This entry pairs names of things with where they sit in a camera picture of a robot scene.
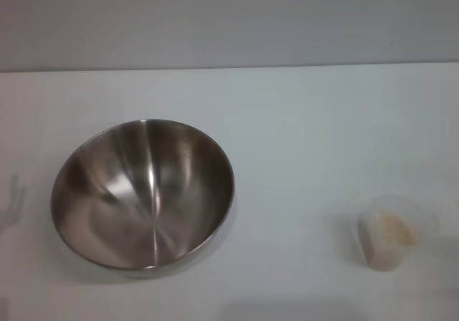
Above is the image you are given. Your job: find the stainless steel mixing bowl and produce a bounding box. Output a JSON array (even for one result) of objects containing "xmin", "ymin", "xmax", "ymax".
[{"xmin": 49, "ymin": 118, "xmax": 238, "ymax": 270}]

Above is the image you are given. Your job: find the clear plastic measuring cup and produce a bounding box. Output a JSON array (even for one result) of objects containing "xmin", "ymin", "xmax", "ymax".
[{"xmin": 356, "ymin": 193, "xmax": 442, "ymax": 273}]

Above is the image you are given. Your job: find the white uncooked rice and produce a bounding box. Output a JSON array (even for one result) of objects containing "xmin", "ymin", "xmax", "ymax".
[{"xmin": 364, "ymin": 208, "xmax": 417, "ymax": 270}]

